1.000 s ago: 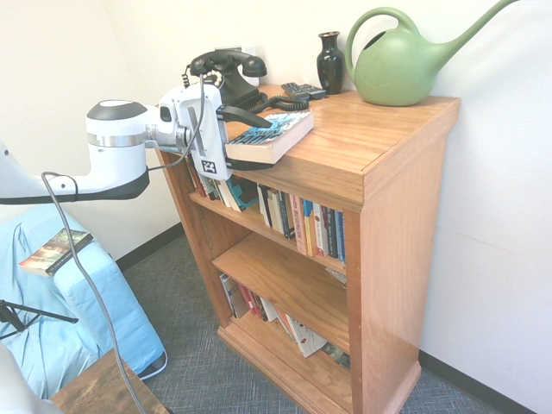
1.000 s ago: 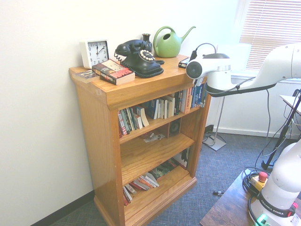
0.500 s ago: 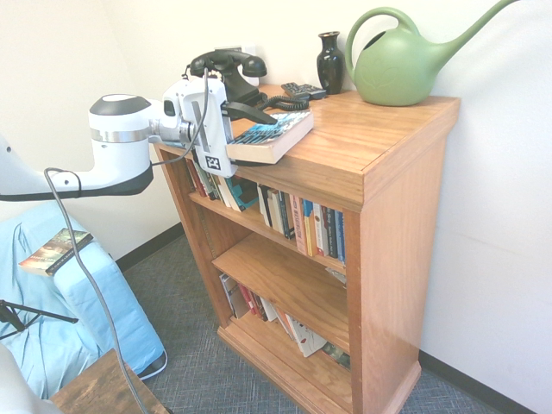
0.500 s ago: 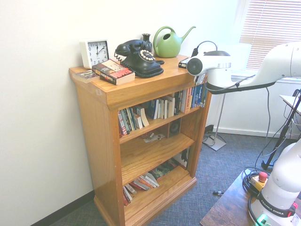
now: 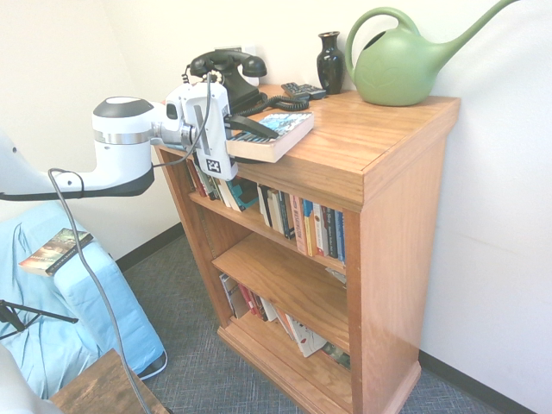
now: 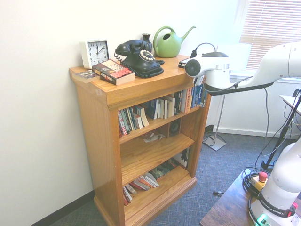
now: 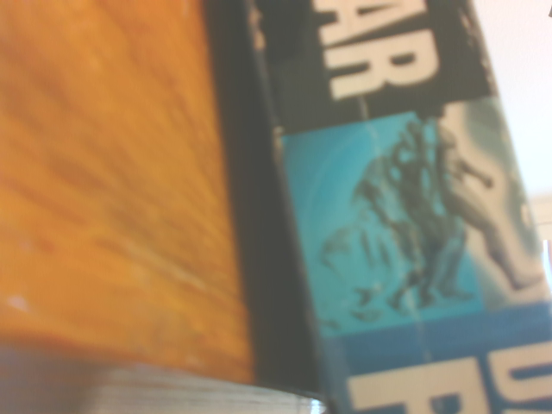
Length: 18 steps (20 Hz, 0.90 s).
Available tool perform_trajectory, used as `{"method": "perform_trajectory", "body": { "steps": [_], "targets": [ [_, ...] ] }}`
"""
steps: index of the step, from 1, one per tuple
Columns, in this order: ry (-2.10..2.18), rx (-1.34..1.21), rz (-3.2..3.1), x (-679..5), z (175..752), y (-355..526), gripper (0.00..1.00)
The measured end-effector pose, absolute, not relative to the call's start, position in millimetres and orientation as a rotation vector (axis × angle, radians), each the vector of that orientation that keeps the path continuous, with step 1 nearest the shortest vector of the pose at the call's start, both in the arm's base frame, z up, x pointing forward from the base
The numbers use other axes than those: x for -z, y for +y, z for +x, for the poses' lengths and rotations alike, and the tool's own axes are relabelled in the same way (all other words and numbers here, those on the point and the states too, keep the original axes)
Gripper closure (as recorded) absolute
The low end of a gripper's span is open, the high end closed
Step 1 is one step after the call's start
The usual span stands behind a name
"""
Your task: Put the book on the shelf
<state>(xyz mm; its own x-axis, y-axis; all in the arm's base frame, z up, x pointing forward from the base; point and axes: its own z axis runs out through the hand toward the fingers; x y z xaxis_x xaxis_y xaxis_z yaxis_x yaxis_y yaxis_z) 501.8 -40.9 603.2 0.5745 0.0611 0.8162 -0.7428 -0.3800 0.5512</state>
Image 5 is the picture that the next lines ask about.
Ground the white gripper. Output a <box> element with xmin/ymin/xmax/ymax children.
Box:
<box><xmin>183</xmin><ymin>81</ymin><xmax>280</xmax><ymax>182</ymax></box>

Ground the blue cover paperback book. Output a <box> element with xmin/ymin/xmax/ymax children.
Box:
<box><xmin>224</xmin><ymin>110</ymin><xmax>315</xmax><ymax>165</ymax></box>

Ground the teal paperback book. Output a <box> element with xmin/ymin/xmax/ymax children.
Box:
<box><xmin>217</xmin><ymin>179</ymin><xmax>260</xmax><ymax>212</ymax></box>

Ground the green white spine book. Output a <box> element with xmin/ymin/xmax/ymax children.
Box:
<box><xmin>197</xmin><ymin>168</ymin><xmax>221</xmax><ymax>202</ymax></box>

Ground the dark red spine book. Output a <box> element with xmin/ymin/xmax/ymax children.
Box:
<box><xmin>185</xmin><ymin>161</ymin><xmax>200</xmax><ymax>194</ymax></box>

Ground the black spine book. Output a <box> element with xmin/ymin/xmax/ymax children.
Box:
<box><xmin>278</xmin><ymin>191</ymin><xmax>298</xmax><ymax>242</ymax></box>
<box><xmin>321</xmin><ymin>205</ymin><xmax>338</xmax><ymax>260</ymax></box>

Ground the salmon spine book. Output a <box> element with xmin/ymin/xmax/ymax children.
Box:
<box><xmin>289</xmin><ymin>194</ymin><xmax>308</xmax><ymax>256</ymax></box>

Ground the yellow blue spine book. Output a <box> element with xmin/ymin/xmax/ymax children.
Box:
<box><xmin>301</xmin><ymin>198</ymin><xmax>316</xmax><ymax>258</ymax></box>

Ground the white red spine book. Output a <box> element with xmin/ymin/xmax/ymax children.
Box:
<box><xmin>310</xmin><ymin>202</ymin><xmax>325</xmax><ymax>256</ymax></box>

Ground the white red patterned book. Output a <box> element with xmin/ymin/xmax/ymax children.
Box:
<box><xmin>285</xmin><ymin>313</ymin><xmax>329</xmax><ymax>359</ymax></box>

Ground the brown green paperback book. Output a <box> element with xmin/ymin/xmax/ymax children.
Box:
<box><xmin>17</xmin><ymin>227</ymin><xmax>95</xmax><ymax>278</ymax></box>

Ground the dark green cover book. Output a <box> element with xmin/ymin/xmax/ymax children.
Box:
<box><xmin>321</xmin><ymin>342</ymin><xmax>352</xmax><ymax>372</ymax></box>

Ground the black rotary telephone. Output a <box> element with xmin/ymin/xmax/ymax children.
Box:
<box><xmin>180</xmin><ymin>49</ymin><xmax>311</xmax><ymax>120</ymax></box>

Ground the white paged paperback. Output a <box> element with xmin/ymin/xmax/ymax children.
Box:
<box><xmin>257</xmin><ymin>184</ymin><xmax>281</xmax><ymax>229</ymax></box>

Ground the black remote control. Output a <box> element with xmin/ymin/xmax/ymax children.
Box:
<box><xmin>280</xmin><ymin>81</ymin><xmax>328</xmax><ymax>101</ymax></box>

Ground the black glossy vase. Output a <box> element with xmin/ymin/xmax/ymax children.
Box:
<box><xmin>317</xmin><ymin>30</ymin><xmax>345</xmax><ymax>96</ymax></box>

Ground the grey cover paperback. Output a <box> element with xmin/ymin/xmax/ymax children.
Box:
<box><xmin>218</xmin><ymin>273</ymin><xmax>251</xmax><ymax>321</ymax></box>

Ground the wooden bookshelf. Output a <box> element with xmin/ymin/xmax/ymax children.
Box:
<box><xmin>135</xmin><ymin>84</ymin><xmax>461</xmax><ymax>414</ymax></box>

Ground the green plastic watering can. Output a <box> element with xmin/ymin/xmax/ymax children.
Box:
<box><xmin>344</xmin><ymin>0</ymin><xmax>523</xmax><ymax>108</ymax></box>

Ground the blue cloth covered seat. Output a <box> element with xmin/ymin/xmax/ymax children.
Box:
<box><xmin>0</xmin><ymin>202</ymin><xmax>168</xmax><ymax>400</ymax></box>

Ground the black tripod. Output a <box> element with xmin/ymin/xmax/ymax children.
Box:
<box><xmin>0</xmin><ymin>299</ymin><xmax>79</xmax><ymax>340</ymax></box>

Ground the dark wooden table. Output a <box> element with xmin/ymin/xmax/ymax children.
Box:
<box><xmin>49</xmin><ymin>348</ymin><xmax>172</xmax><ymax>414</ymax></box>

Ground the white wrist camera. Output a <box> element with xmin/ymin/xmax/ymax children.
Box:
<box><xmin>163</xmin><ymin>97</ymin><xmax>189</xmax><ymax>135</ymax></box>

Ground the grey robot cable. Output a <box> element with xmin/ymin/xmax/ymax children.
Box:
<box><xmin>47</xmin><ymin>72</ymin><xmax>216</xmax><ymax>414</ymax></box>

